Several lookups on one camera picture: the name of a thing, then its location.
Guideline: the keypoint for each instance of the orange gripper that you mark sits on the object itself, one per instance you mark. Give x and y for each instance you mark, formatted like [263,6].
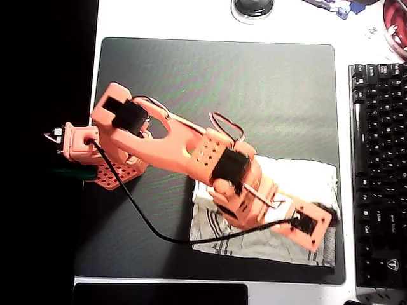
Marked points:
[276,199]

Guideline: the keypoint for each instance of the white striped towel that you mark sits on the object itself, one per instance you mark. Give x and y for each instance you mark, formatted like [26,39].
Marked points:
[302,178]

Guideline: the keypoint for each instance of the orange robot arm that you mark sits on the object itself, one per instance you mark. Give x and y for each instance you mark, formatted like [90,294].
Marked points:
[149,143]

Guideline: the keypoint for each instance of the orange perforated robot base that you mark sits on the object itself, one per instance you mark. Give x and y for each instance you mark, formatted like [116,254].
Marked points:
[82,146]

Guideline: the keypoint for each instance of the black flat tablet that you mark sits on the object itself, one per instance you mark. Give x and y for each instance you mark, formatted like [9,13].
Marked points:
[159,295]

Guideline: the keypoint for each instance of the black desk mat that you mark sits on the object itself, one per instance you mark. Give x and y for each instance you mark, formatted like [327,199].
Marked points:
[222,79]

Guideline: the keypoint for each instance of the black keyboard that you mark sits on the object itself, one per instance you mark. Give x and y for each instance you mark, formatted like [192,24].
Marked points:
[381,165]

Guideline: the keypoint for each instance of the dark green clamp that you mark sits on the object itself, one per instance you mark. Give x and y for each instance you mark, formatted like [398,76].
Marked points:
[76,173]

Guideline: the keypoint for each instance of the black round device white rim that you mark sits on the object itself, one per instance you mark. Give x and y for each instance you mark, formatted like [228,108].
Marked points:
[252,8]

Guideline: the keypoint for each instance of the blue white small object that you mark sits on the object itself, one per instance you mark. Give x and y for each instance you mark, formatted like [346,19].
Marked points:
[343,8]

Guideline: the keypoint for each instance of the red bowl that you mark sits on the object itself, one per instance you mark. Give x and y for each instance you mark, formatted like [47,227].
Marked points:
[395,22]

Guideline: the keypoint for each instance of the orange gripper camera mount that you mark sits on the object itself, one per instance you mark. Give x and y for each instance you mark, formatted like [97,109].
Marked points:
[314,236]

